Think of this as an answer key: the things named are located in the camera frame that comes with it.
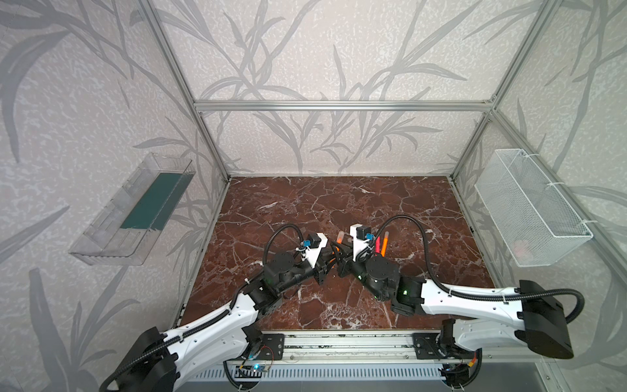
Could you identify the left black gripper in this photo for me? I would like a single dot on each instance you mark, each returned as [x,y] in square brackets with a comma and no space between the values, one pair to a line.
[321,267]

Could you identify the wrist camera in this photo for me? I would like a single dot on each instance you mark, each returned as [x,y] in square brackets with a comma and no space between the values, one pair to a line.
[363,241]
[312,248]

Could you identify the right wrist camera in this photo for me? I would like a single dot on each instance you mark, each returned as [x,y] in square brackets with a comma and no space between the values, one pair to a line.
[363,241]

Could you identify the white wire mesh basket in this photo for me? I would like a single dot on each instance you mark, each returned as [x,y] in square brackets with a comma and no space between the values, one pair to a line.
[536,222]

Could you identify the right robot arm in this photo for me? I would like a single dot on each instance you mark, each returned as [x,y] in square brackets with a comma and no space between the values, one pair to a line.
[525,315]

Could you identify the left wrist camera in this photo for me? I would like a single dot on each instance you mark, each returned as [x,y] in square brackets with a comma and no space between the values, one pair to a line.
[312,248]

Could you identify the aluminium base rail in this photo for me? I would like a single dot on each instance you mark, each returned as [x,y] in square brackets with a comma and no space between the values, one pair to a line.
[343,345]

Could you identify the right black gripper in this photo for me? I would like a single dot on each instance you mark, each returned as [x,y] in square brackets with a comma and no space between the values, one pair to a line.
[344,265]

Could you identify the clear plastic wall tray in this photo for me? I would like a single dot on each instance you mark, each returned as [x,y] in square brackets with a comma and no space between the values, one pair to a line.
[126,230]

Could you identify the orange marker group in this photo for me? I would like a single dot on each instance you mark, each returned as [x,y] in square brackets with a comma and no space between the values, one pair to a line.
[385,242]

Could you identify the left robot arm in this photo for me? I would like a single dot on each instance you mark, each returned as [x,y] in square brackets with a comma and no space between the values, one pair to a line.
[166,361]

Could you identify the aluminium frame crossbar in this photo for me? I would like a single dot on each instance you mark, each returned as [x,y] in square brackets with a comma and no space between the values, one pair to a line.
[463,106]

